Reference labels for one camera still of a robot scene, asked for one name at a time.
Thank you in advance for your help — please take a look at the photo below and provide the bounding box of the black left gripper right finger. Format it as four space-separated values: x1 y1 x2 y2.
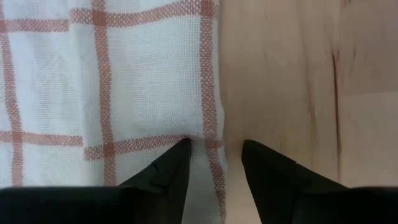
241 139 349 224

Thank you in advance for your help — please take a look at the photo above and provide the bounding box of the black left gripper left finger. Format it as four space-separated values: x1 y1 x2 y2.
119 138 192 224

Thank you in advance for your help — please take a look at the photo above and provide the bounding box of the white checked towel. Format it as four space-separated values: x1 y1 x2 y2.
0 0 228 224

